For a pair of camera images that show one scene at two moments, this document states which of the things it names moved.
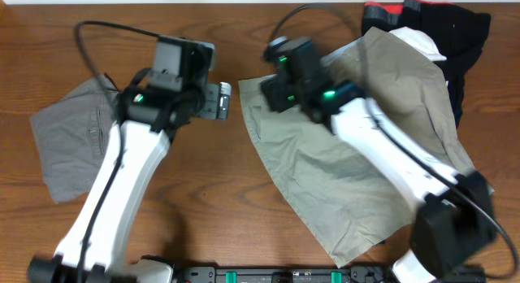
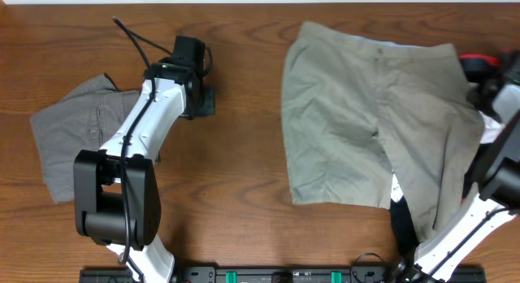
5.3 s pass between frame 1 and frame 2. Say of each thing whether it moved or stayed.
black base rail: stayed
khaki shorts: moved
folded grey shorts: stayed
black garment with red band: moved
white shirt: moved
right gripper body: moved
